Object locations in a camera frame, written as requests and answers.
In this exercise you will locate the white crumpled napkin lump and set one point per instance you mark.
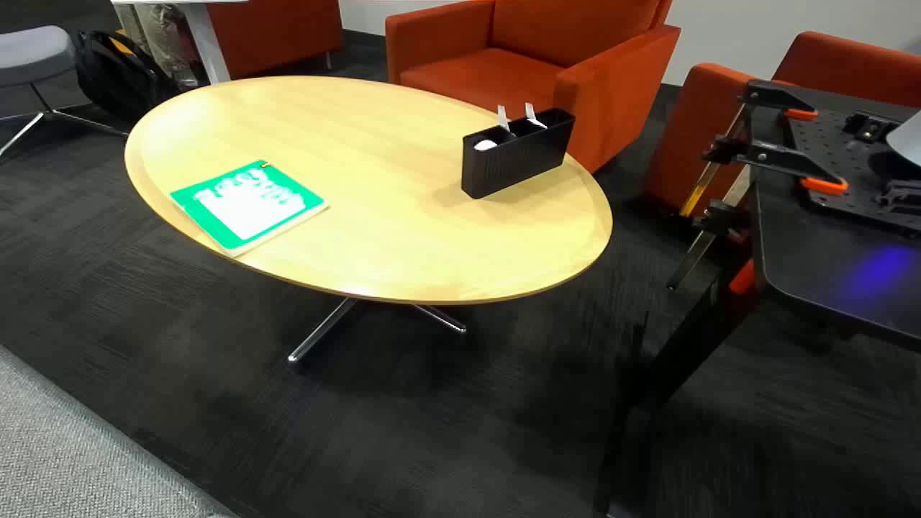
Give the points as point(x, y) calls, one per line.
point(485, 146)

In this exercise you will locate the orange chair behind white table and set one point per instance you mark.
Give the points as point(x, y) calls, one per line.
point(277, 34)

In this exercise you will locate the black mounting bracket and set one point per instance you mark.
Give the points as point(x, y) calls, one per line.
point(867, 127)
point(901, 198)

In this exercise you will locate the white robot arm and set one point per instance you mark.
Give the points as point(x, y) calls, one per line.
point(908, 140)

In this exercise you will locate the white table with angled leg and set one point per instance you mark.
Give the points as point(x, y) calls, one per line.
point(206, 44)

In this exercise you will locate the black slotted cutlery box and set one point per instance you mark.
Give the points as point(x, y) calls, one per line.
point(518, 160)

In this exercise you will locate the grey chair with metal legs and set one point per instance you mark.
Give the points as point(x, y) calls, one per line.
point(33, 48)

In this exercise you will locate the green book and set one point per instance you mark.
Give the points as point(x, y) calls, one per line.
point(249, 204)

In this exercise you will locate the orange armchair with wide seat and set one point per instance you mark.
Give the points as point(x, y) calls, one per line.
point(499, 74)

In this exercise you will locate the orange armchair beside robot stand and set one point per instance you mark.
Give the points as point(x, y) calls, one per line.
point(699, 126)

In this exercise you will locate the chrome table base legs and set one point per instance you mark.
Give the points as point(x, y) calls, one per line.
point(321, 332)

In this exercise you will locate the black backpack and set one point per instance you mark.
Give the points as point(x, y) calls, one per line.
point(118, 77)

